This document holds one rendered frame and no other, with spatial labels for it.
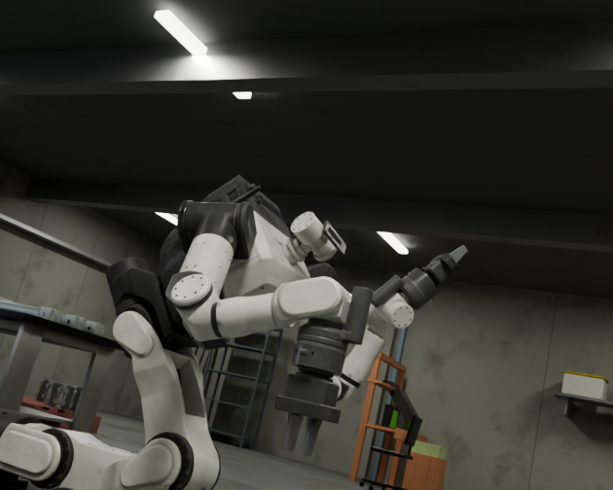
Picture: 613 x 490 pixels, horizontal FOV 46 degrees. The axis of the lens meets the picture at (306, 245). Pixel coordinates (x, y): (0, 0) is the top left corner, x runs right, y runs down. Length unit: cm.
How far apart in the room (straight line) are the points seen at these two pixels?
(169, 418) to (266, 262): 43
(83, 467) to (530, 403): 918
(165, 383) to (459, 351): 941
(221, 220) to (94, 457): 68
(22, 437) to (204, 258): 76
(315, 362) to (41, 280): 1093
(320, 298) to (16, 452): 102
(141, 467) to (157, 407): 14
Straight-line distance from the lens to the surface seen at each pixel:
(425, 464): 945
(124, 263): 195
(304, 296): 123
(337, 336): 122
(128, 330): 183
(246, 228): 155
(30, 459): 195
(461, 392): 1091
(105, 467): 185
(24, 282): 1185
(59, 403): 708
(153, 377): 178
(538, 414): 1067
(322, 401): 121
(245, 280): 164
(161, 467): 169
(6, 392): 440
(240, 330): 130
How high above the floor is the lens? 49
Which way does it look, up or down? 14 degrees up
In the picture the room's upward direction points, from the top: 14 degrees clockwise
